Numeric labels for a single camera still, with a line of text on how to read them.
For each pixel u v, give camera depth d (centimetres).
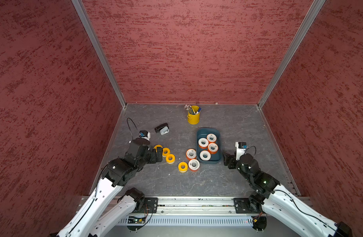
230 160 70
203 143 96
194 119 104
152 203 74
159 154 63
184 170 85
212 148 93
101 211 43
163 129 101
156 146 95
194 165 87
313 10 72
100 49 87
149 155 62
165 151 92
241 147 69
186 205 76
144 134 62
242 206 74
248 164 58
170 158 89
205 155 91
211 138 98
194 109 103
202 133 100
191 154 92
